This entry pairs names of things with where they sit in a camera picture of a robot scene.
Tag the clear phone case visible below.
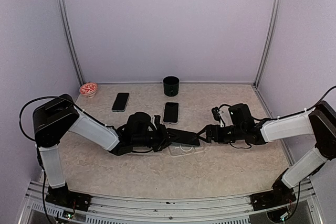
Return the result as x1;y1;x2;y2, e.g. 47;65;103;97
168;144;207;157

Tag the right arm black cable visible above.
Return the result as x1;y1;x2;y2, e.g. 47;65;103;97
217;85;336;151

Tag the black phone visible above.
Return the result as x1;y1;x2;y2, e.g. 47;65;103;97
181;130;200;146
111;92;130;112
163;102;179;124

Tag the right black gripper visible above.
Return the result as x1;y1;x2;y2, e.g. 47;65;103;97
197;124;245;144

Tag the right aluminium frame post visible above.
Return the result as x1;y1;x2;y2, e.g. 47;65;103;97
254;0;281;89

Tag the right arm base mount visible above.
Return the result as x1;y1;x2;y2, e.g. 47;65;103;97
250;191;297;211

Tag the aluminium frame post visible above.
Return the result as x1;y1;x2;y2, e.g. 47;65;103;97
57;0;85;86
254;0;281;89

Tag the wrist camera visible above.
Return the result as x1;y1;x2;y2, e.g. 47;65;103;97
153;115;161;125
211;104;230;127

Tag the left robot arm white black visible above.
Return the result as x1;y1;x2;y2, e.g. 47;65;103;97
33;94;180;206

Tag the lavender phone case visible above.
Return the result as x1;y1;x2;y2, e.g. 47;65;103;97
162;101;180;125

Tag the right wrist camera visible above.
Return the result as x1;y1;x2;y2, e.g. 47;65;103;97
211;104;230;127

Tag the front aluminium rail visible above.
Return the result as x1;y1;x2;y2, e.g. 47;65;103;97
16;180;324;223

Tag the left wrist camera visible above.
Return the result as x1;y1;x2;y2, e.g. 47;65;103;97
153;115;161;125

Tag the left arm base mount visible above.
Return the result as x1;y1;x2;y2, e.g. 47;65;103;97
45;191;91;212

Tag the dark green mug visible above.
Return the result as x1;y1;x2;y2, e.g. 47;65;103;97
163;76;180;97

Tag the black phone top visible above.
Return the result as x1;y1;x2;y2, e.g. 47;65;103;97
163;102;179;124

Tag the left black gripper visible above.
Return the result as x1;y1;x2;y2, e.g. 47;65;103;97
133;124;180;152

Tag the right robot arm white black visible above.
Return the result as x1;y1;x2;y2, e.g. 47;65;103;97
197;100;335;205

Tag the black phone bottom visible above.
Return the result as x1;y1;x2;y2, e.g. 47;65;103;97
181;130;200;146

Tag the left aluminium frame post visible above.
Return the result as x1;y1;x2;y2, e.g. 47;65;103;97
57;0;85;86

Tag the red white patterned bowl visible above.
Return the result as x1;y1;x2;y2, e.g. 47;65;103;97
79;82;98;98

